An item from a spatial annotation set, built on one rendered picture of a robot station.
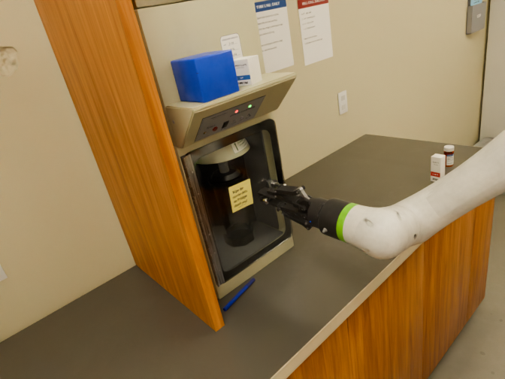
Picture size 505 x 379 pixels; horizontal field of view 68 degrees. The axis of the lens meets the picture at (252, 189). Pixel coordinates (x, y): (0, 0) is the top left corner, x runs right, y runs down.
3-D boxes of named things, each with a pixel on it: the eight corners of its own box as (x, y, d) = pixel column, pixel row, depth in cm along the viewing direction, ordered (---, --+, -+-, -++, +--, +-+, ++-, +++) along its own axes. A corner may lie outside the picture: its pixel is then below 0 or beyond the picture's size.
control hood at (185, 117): (175, 147, 88) (163, 106, 84) (272, 108, 106) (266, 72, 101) (202, 155, 80) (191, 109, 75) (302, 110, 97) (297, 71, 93)
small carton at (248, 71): (234, 86, 90) (229, 61, 88) (245, 81, 94) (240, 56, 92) (252, 85, 88) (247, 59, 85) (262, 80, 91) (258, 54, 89)
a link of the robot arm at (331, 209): (331, 220, 81) (337, 251, 86) (361, 191, 87) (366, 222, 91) (309, 213, 85) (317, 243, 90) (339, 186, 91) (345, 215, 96)
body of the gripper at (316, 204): (340, 220, 94) (312, 210, 101) (334, 192, 90) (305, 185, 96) (322, 238, 90) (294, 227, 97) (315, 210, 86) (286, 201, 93)
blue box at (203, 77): (179, 101, 85) (169, 61, 82) (214, 90, 91) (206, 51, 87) (204, 103, 78) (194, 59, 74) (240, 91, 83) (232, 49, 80)
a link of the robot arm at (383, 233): (396, 220, 71) (388, 273, 74) (426, 209, 79) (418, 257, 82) (336, 203, 81) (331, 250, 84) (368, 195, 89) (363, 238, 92)
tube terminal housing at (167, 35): (175, 268, 126) (93, 23, 94) (246, 225, 143) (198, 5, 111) (219, 300, 108) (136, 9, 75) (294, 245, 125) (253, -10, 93)
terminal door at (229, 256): (218, 285, 106) (182, 154, 89) (291, 234, 122) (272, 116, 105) (220, 286, 105) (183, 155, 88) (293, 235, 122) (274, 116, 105)
